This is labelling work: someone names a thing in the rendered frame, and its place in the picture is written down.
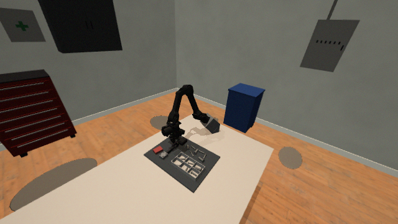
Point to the red rectangular block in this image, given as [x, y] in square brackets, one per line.
[157, 150]

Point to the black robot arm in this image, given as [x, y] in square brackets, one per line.
[174, 115]

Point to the beige block with dark holes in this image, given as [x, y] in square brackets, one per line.
[163, 155]

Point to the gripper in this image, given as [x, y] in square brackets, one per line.
[175, 136]

